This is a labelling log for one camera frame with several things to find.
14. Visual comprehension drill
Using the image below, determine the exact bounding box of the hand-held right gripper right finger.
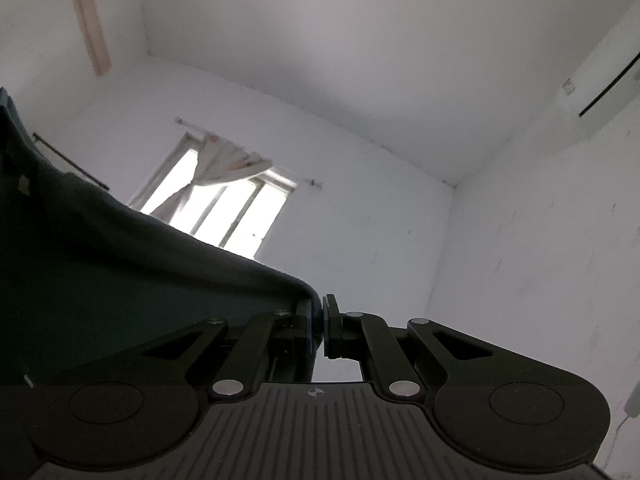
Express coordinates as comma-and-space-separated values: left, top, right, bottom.
323, 293, 497, 401

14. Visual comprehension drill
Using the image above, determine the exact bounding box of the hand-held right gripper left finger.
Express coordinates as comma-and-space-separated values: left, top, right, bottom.
144, 300, 322, 402

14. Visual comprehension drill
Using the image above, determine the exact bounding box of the dark teal garment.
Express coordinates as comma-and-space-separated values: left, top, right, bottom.
0, 87, 323, 397

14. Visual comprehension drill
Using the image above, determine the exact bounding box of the barred window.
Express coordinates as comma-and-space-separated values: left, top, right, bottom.
127, 132, 298, 261

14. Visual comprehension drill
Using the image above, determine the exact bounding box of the white printed curtain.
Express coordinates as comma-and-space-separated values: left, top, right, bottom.
150, 135, 274, 221

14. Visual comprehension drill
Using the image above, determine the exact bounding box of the white charger with cable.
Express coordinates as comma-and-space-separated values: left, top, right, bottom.
606, 382, 640, 467

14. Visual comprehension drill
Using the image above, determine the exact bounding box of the pink wall beam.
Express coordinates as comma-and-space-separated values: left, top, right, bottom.
65, 0, 113, 79

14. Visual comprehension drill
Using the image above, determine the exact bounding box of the white wall air conditioner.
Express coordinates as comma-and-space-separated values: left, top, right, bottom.
559, 7, 640, 128

